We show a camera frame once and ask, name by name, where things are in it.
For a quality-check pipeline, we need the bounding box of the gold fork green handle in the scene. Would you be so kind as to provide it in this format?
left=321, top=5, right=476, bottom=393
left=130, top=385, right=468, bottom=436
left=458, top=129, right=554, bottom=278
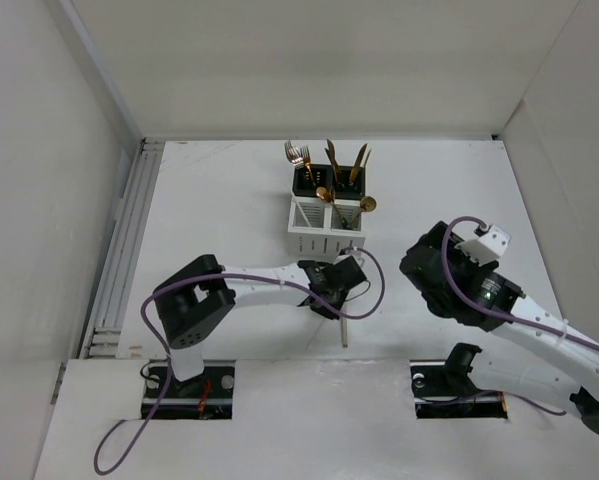
left=300, top=145, right=316, bottom=186

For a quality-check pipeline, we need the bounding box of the aluminium rail frame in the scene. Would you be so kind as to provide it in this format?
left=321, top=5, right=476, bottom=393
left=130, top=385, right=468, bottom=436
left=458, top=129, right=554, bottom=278
left=76, top=139, right=165, bottom=359

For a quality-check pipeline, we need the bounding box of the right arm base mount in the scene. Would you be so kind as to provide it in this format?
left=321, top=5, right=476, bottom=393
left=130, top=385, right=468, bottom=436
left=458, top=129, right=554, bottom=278
left=410, top=343, right=508, bottom=420

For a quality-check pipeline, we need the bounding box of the rose gold knife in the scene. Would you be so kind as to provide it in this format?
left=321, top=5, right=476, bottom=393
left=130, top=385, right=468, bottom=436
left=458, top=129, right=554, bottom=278
left=328, top=141, right=343, bottom=185

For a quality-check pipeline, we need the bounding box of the gold spoon green handle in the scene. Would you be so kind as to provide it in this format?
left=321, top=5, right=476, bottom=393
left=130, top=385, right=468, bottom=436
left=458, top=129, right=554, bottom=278
left=328, top=187, right=351, bottom=230
left=350, top=196, right=377, bottom=228
left=315, top=187, right=331, bottom=204

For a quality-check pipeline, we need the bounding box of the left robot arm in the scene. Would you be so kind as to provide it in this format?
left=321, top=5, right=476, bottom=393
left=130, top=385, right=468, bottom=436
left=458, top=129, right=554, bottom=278
left=150, top=254, right=367, bottom=397

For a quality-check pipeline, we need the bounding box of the black utensil container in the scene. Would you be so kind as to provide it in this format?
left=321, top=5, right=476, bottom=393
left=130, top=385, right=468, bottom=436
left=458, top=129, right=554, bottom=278
left=292, top=164, right=366, bottom=200

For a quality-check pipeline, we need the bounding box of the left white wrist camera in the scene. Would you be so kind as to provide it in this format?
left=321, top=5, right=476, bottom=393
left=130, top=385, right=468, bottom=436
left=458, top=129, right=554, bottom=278
left=335, top=247, right=366, bottom=267

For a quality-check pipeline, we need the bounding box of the gold knife green handle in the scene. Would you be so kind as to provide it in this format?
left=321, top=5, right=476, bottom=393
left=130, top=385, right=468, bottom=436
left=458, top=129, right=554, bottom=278
left=325, top=139, right=341, bottom=184
left=349, top=143, right=368, bottom=185
left=357, top=148, right=372, bottom=182

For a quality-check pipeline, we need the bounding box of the silver fork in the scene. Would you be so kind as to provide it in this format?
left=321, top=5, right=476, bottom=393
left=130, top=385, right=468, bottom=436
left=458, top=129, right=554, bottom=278
left=284, top=140, right=304, bottom=169

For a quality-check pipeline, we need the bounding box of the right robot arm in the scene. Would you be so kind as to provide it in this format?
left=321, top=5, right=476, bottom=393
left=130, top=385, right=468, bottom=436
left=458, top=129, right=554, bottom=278
left=399, top=218, right=599, bottom=435

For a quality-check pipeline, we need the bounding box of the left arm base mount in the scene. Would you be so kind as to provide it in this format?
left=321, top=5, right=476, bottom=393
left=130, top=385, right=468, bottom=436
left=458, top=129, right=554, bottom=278
left=140, top=360, right=236, bottom=421

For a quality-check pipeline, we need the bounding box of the beige plastic spoon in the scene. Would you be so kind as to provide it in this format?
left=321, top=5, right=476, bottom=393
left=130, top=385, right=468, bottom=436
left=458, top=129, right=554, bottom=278
left=339, top=318, right=349, bottom=349

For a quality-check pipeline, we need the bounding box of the rose gold fork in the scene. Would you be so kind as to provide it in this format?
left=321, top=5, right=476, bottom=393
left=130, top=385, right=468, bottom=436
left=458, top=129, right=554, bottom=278
left=290, top=145, right=310, bottom=175

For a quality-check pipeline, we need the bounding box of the white utensil container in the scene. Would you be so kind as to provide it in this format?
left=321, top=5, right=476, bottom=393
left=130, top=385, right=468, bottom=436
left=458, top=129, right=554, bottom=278
left=287, top=197, right=366, bottom=261

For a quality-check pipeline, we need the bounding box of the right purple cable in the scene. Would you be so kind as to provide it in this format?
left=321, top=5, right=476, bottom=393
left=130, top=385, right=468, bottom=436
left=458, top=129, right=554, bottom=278
left=439, top=215, right=599, bottom=417

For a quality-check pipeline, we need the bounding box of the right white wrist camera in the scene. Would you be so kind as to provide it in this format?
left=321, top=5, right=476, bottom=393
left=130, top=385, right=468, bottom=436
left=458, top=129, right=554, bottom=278
left=455, top=224, right=511, bottom=265

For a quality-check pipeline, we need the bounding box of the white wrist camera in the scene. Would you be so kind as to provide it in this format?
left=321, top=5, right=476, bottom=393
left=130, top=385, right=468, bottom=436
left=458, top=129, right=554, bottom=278
left=455, top=224, right=511, bottom=265
left=335, top=247, right=366, bottom=267

